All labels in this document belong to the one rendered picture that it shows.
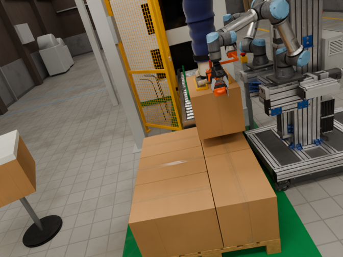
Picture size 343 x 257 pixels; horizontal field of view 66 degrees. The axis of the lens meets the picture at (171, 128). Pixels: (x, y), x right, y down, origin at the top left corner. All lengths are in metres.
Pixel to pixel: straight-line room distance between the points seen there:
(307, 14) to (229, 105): 0.92
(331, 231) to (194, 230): 1.05
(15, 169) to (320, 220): 2.48
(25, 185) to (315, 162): 2.52
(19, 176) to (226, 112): 1.78
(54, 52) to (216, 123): 10.25
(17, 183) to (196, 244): 1.53
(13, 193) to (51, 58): 9.80
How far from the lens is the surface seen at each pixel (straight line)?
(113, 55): 3.34
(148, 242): 2.03
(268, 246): 2.18
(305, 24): 2.47
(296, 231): 2.39
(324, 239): 2.37
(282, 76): 2.28
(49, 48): 11.99
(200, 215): 1.85
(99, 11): 3.31
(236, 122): 2.25
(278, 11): 1.92
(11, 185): 2.56
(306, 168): 2.63
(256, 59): 2.71
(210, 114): 2.18
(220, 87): 1.74
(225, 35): 1.73
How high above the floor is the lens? 1.82
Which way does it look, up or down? 26 degrees down
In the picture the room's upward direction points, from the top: 15 degrees counter-clockwise
